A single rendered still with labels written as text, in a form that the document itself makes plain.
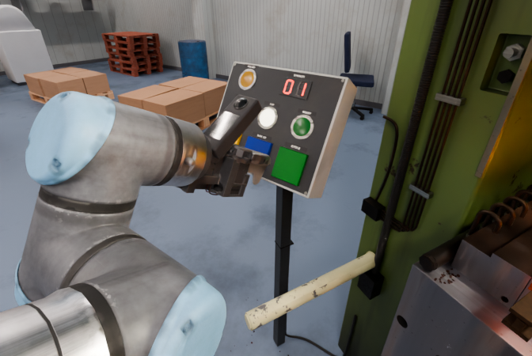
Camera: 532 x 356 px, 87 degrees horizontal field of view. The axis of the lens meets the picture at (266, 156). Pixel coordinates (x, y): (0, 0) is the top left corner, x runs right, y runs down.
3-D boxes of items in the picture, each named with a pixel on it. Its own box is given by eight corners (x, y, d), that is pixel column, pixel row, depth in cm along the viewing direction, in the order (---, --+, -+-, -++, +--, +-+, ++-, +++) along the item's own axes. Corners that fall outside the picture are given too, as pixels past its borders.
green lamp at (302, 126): (301, 140, 64) (302, 122, 62) (290, 133, 67) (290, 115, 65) (312, 138, 65) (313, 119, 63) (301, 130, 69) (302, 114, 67)
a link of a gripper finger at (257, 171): (260, 182, 58) (233, 180, 50) (270, 154, 58) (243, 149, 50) (273, 187, 56) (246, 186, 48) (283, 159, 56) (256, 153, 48)
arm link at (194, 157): (148, 109, 38) (195, 126, 33) (176, 117, 42) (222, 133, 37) (130, 172, 39) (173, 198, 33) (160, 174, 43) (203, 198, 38)
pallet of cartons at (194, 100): (196, 103, 436) (193, 74, 415) (241, 115, 389) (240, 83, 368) (118, 129, 345) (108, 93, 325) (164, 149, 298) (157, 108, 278)
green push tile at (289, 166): (297, 186, 64) (307, 155, 63) (270, 175, 68) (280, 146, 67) (300, 186, 65) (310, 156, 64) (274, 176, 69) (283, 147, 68)
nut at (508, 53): (503, 86, 50) (520, 44, 47) (488, 83, 52) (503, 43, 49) (513, 84, 51) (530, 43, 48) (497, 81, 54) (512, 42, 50)
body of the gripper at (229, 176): (215, 182, 52) (161, 179, 42) (229, 138, 52) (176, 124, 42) (246, 197, 48) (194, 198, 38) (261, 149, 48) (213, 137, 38)
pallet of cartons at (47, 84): (116, 99, 455) (110, 73, 436) (57, 113, 396) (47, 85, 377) (85, 88, 517) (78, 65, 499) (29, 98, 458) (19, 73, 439)
